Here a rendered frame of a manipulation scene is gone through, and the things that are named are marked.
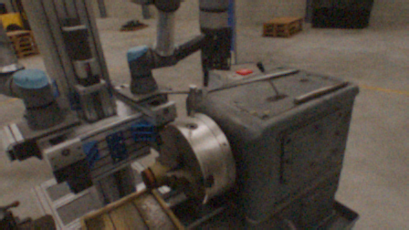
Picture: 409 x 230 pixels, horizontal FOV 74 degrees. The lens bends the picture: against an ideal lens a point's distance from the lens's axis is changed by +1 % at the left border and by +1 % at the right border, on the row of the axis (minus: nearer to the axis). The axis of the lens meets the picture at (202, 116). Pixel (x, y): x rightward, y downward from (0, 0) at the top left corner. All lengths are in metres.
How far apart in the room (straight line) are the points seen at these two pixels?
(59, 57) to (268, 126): 1.05
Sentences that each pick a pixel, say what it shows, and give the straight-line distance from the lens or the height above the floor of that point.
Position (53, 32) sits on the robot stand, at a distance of 1.46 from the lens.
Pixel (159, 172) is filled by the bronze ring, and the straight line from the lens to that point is 0.92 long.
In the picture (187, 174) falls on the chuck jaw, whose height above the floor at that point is 1.11.
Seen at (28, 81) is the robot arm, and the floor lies 1.37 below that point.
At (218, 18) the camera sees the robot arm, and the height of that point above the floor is 1.58.
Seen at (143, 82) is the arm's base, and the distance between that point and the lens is 1.45.
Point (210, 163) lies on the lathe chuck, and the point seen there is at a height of 1.15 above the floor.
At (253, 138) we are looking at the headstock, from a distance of 0.85.
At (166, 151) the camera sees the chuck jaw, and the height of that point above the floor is 1.14.
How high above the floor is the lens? 1.66
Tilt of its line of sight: 26 degrees down
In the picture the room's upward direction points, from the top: 5 degrees counter-clockwise
